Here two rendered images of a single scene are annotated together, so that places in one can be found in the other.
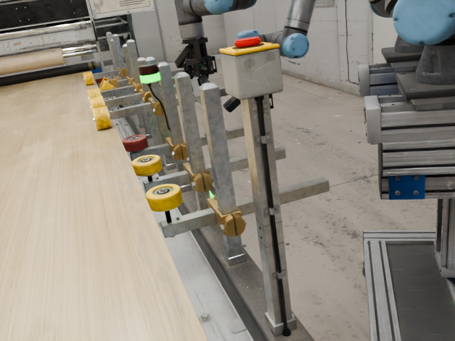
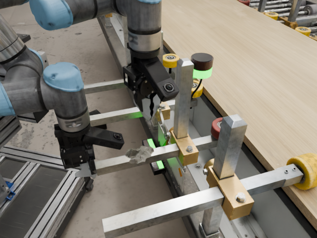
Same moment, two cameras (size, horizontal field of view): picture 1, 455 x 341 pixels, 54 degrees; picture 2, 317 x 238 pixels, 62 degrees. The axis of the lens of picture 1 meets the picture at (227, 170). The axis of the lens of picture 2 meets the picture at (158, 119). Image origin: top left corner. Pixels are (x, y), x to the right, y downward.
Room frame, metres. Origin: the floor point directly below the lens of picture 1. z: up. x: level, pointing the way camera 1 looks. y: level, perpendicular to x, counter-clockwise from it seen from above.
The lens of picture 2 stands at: (2.03, 0.05, 1.45)
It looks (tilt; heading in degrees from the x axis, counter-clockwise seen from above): 39 degrees down; 178
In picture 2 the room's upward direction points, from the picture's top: straight up
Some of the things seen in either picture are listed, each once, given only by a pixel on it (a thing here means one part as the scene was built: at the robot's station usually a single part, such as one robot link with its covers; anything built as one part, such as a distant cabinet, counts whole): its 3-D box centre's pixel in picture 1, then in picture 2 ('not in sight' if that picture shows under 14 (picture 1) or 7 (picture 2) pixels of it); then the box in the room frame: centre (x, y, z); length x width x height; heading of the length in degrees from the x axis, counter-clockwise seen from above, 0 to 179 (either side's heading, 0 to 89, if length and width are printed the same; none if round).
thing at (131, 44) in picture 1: (141, 91); not in sight; (2.13, 0.35, 0.93); 0.04 x 0.04 x 0.48; 16
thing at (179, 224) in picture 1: (248, 206); (129, 82); (0.98, -0.04, 0.81); 0.44 x 0.03 x 0.04; 106
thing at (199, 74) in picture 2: (149, 77); (200, 69); (1.39, 0.19, 1.10); 0.06 x 0.06 x 0.02
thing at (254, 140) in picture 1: (269, 222); (127, 32); (0.67, -0.06, 0.93); 0.05 x 0.05 x 0.45; 16
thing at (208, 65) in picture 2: (148, 69); (201, 61); (1.39, 0.19, 1.12); 0.06 x 0.06 x 0.02
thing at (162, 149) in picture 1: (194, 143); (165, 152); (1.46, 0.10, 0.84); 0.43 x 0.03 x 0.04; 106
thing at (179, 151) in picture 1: (177, 147); (183, 144); (1.43, 0.16, 0.85); 0.14 x 0.06 x 0.05; 16
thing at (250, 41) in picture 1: (248, 44); not in sight; (0.68, -0.06, 1.22); 0.04 x 0.04 x 0.02
